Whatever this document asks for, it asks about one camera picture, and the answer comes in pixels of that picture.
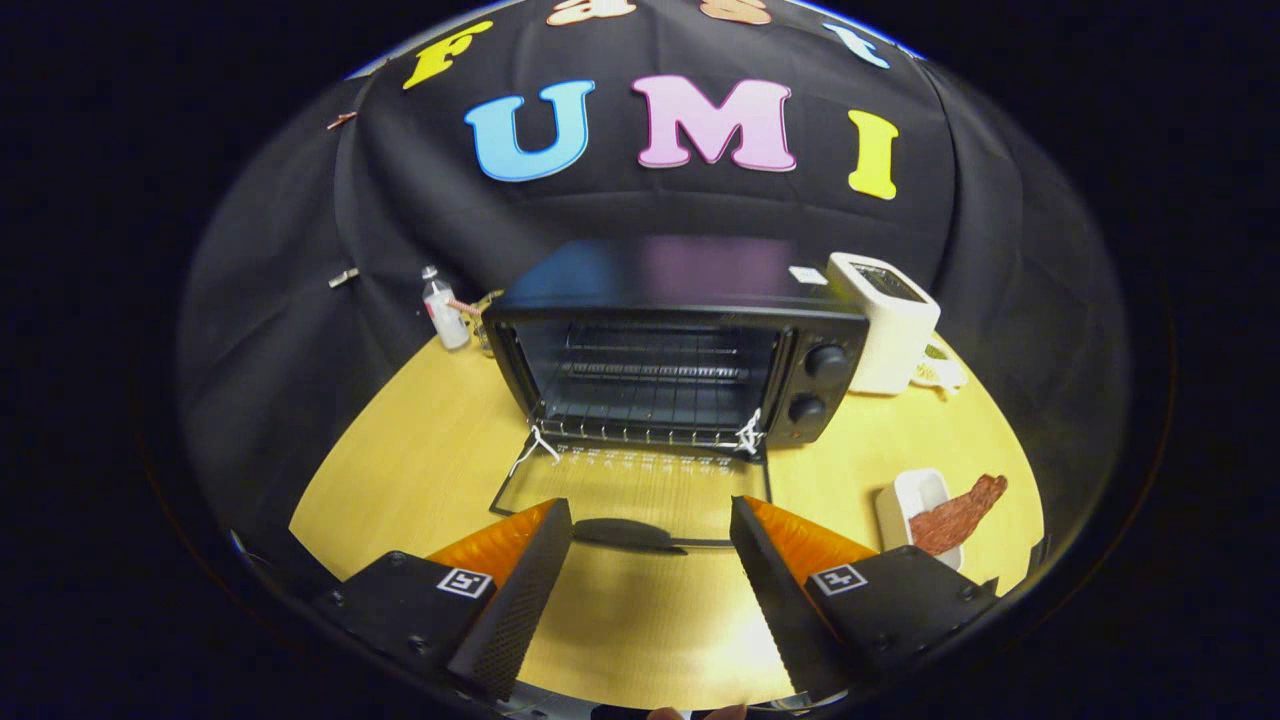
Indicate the black toaster oven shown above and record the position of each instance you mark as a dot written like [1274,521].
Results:
[700,280]

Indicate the reddish-brown meat piece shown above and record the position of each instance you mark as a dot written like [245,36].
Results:
[950,520]

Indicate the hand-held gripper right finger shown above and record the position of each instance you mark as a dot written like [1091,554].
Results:
[780,610]

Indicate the clear plastic bottle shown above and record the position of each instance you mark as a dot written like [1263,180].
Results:
[447,327]

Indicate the red striped straw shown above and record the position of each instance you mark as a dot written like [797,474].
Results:
[465,306]

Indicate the silver clip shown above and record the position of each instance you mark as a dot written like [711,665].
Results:
[343,277]

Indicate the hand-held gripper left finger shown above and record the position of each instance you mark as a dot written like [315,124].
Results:
[520,610]

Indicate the white toaster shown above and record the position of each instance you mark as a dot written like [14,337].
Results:
[890,340]

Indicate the black backdrop cloth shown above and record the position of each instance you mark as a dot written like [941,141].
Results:
[600,210]

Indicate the clear glass container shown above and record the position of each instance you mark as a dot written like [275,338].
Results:
[487,325]

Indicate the copper clip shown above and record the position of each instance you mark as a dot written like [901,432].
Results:
[341,120]

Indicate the white rectangular dish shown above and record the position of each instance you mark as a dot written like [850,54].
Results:
[905,500]

